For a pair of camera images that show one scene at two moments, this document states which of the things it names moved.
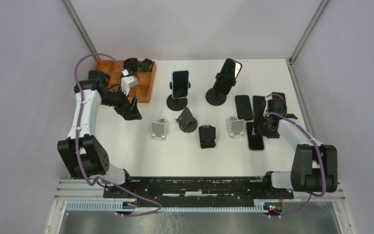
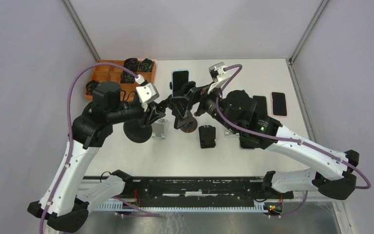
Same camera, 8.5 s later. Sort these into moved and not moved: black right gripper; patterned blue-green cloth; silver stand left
Moved: black right gripper
Not moved: silver stand left; patterned blue-green cloth
